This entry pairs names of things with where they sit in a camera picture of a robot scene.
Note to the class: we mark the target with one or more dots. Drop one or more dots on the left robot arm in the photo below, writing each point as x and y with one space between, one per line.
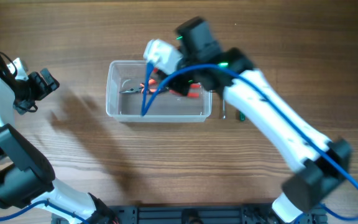
27 178

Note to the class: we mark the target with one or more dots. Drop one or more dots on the orange black needle-nose pliers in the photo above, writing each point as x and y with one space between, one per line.
132 89

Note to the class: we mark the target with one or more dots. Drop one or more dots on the silver L-shaped socket wrench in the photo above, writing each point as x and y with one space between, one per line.
223 109

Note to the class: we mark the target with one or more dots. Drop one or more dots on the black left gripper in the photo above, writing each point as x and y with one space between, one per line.
42 88

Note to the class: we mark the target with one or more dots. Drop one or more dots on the green handled screwdriver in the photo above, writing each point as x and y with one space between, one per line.
242 116

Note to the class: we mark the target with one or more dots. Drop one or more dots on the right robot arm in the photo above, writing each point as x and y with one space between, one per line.
319 165

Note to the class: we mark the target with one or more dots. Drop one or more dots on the clear plastic container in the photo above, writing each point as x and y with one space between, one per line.
166 108

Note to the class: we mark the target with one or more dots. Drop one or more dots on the red handled snips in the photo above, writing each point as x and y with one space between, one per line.
160 76

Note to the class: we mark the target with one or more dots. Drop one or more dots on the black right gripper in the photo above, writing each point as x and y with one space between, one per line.
178 84

